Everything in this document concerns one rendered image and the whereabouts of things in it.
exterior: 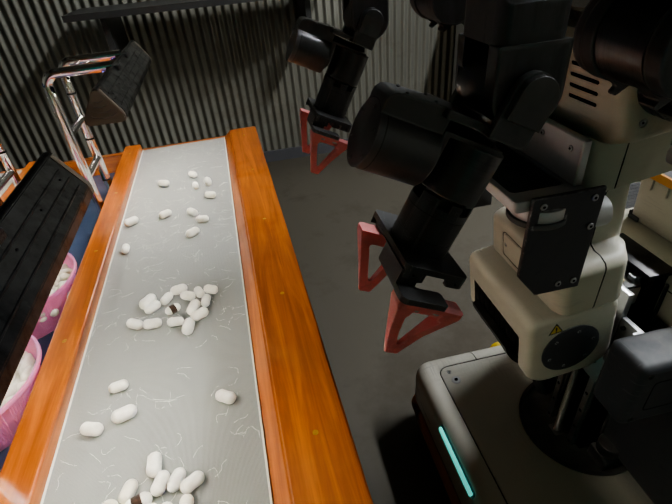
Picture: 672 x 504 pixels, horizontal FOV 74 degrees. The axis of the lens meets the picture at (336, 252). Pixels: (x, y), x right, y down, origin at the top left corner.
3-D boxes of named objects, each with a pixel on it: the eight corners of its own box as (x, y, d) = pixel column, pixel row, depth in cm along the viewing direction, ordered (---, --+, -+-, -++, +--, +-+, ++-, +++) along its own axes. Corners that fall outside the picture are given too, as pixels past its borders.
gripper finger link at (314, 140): (297, 173, 75) (317, 120, 71) (292, 157, 81) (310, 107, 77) (334, 183, 78) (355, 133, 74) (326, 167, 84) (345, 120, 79)
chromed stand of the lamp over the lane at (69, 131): (173, 192, 149) (127, 47, 123) (170, 221, 133) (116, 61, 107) (113, 202, 146) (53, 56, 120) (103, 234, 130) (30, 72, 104)
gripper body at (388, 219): (398, 282, 39) (439, 208, 35) (366, 223, 47) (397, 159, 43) (459, 295, 41) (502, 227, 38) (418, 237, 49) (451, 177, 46)
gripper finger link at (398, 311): (365, 365, 41) (411, 284, 36) (347, 313, 46) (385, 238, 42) (427, 373, 43) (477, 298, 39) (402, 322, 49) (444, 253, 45)
